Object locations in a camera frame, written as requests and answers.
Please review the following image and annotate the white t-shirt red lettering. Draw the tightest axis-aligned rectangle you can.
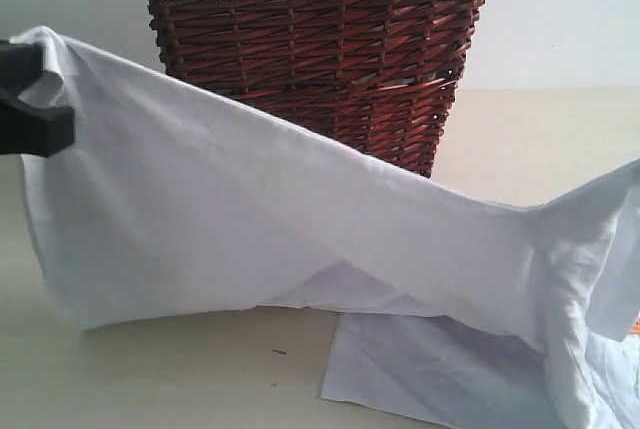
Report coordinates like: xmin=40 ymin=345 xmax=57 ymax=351
xmin=17 ymin=26 xmax=639 ymax=428

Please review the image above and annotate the dark red wicker basket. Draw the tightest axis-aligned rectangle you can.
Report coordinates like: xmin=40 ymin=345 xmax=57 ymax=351
xmin=148 ymin=0 xmax=484 ymax=176

